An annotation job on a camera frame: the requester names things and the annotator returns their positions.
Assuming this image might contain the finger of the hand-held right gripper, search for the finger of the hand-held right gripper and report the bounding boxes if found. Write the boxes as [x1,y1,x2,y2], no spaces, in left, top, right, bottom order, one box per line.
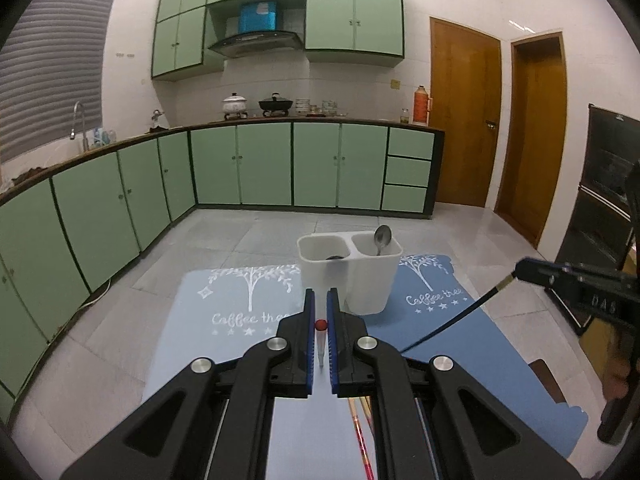
[514,257,575,287]

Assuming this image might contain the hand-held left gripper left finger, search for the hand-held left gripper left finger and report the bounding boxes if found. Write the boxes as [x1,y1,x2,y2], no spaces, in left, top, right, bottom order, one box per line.
[60,287,317,480]

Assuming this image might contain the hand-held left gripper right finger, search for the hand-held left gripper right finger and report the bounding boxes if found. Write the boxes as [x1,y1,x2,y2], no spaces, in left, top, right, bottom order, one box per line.
[326,287,584,480]

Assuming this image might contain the white two-compartment utensil holder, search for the white two-compartment utensil holder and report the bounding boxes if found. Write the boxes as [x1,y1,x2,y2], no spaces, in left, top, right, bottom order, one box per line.
[297,230,402,315]

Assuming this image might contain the black chopstick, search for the black chopstick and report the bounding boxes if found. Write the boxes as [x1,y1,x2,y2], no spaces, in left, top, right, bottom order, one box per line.
[401,274,518,354]

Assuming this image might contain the red patterned chopstick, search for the red patterned chopstick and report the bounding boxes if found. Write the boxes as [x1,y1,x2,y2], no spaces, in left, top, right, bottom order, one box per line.
[350,399,371,480]

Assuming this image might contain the person's right hand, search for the person's right hand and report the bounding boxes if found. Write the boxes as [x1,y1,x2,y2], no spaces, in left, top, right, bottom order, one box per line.
[602,346,633,404]

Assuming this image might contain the metal spoon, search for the metal spoon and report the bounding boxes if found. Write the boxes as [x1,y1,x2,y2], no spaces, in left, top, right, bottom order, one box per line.
[374,225,394,257]

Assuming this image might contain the black glass-front cabinet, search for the black glass-front cabinet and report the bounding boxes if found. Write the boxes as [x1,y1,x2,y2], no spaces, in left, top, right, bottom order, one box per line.
[552,103,640,337]

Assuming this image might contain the green cabinet drawer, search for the green cabinet drawer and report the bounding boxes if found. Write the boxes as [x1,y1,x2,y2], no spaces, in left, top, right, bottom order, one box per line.
[381,185,429,213]
[387,127,435,159]
[384,157,432,187]

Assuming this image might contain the green lower kitchen cabinets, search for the green lower kitchen cabinets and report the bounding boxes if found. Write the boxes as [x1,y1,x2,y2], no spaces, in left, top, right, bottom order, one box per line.
[0,122,445,421]

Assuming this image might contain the closed wooden door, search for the closed wooden door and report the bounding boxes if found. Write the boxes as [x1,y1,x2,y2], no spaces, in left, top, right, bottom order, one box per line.
[429,16,503,209]

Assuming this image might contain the orange thermos flask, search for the orange thermos flask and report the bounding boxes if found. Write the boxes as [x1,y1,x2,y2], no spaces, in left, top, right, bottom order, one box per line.
[412,85,432,126]

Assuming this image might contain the black wok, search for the black wok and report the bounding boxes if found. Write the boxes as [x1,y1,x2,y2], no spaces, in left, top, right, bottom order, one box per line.
[258,92,295,117]

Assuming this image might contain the white cooking pot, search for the white cooking pot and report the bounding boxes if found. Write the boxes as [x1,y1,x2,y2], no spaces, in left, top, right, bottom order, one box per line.
[222,92,249,120]

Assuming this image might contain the dark kitchen countertop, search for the dark kitchen countertop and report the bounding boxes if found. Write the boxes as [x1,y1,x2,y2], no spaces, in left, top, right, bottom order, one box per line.
[0,116,446,206]

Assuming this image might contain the metal sink faucet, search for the metal sink faucet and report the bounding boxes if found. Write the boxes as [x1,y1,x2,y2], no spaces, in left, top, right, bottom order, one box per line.
[69,101,91,154]

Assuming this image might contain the range hood with blue film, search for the range hood with blue film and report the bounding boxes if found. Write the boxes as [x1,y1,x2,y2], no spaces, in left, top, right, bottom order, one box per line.
[207,1,304,59]

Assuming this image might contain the grey window blind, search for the grey window blind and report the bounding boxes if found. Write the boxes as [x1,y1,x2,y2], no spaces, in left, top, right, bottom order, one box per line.
[0,0,119,166]

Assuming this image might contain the open wooden door frame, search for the open wooden door frame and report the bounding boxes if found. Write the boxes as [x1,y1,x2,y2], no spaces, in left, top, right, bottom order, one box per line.
[493,32,569,249]

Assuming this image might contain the white floor cable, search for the white floor cable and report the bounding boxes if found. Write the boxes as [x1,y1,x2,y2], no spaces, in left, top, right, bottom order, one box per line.
[49,276,112,342]

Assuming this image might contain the green upper wall cabinets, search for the green upper wall cabinets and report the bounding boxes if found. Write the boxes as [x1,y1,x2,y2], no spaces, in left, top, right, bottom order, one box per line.
[150,0,405,82]

